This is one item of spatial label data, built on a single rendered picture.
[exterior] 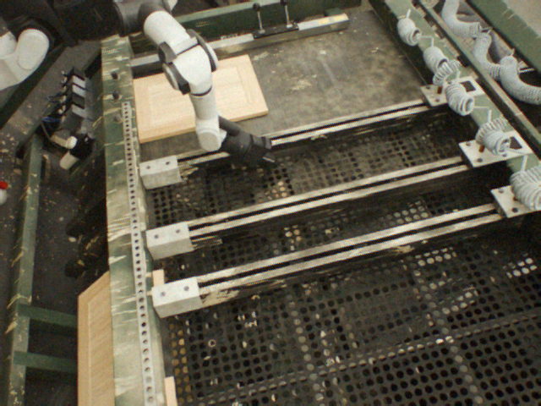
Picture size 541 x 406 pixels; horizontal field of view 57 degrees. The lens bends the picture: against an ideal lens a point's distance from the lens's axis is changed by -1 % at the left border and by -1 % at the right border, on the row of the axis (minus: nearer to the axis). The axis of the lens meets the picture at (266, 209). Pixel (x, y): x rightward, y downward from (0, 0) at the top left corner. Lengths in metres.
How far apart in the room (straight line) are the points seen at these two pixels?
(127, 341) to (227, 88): 1.08
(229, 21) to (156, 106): 0.64
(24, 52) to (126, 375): 1.06
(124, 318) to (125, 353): 0.10
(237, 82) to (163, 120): 0.34
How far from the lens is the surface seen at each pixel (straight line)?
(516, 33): 2.45
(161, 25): 1.42
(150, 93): 2.10
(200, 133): 1.47
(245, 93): 1.99
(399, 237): 1.48
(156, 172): 1.69
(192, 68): 1.34
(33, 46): 1.82
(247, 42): 2.24
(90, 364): 1.99
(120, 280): 1.50
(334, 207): 1.54
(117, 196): 1.70
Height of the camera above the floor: 1.85
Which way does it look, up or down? 25 degrees down
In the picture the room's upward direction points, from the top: 52 degrees clockwise
